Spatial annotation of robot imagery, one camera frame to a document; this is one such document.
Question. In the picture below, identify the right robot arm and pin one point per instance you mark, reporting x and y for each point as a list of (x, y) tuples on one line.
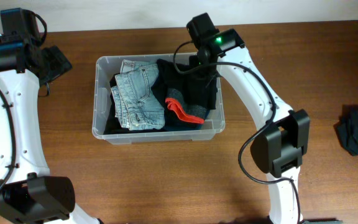
[(274, 154)]

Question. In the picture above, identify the black garment with red waistband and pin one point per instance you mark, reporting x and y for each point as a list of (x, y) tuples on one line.
[(199, 90)]

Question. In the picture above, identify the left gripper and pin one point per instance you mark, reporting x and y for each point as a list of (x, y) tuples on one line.
[(56, 63)]

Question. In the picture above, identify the clear plastic storage container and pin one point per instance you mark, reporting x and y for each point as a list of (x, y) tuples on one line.
[(107, 66)]

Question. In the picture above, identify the light blue jeans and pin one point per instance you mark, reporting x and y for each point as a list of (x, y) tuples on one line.
[(136, 107)]

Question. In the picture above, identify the blue garment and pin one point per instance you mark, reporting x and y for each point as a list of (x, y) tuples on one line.
[(179, 113)]

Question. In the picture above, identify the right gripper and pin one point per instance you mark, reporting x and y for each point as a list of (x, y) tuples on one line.
[(196, 60)]

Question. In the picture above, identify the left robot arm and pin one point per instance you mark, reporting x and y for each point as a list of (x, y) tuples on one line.
[(28, 193)]

